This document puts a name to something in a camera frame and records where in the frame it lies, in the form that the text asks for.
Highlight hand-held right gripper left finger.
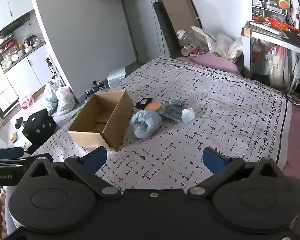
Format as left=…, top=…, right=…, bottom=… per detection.
left=27, top=146, right=122, bottom=200

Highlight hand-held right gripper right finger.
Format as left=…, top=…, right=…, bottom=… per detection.
left=187, top=147, right=281, bottom=201

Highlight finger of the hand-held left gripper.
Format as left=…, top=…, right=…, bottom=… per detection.
left=0, top=147, right=35, bottom=168

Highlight brown cardboard box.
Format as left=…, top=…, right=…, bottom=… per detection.
left=68, top=90, right=135, bottom=152

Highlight white packet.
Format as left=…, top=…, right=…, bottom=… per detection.
left=181, top=108, right=196, bottom=123

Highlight blue fluffy cloth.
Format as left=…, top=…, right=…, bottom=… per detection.
left=129, top=110, right=163, bottom=140

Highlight dark grey cloth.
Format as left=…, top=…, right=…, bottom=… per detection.
left=162, top=99, right=186, bottom=123

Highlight black and white soft pad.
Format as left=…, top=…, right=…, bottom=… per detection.
left=135, top=97, right=153, bottom=109

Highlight orange sponge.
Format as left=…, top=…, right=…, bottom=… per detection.
left=144, top=101, right=162, bottom=113

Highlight black cube stool white dots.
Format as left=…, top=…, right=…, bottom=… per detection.
left=22, top=109, right=57, bottom=146

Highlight white red plastic bag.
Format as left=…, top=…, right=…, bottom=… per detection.
left=56, top=86, right=76, bottom=116

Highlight black tripod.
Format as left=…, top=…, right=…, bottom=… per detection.
left=84, top=81, right=106, bottom=103

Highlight grey blue plastic bag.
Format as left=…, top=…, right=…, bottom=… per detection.
left=43, top=81, right=59, bottom=112

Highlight silver grey bin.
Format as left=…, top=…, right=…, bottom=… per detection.
left=107, top=67, right=128, bottom=88

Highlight pink pillow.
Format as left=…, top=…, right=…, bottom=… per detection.
left=176, top=52, right=242, bottom=75

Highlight white bag under desk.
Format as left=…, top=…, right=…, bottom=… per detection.
left=267, top=45, right=291, bottom=88

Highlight pile of clear plastic bags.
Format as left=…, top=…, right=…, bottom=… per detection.
left=190, top=26, right=244, bottom=60

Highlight clear plastic bottle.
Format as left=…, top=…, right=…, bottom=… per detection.
left=177, top=29, right=208, bottom=53

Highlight black range hood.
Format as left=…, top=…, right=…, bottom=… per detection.
left=0, top=14, right=32, bottom=38

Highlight white desk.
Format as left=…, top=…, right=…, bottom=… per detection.
left=241, top=20, right=300, bottom=94

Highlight red snack packet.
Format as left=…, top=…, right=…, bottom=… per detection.
left=252, top=15, right=296, bottom=32

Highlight grey drawer organizer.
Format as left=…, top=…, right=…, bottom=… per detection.
left=251, top=0, right=288, bottom=23

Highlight black cable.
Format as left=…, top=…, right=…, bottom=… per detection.
left=281, top=92, right=300, bottom=108

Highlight brown board with black frame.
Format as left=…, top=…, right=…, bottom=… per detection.
left=152, top=0, right=204, bottom=59

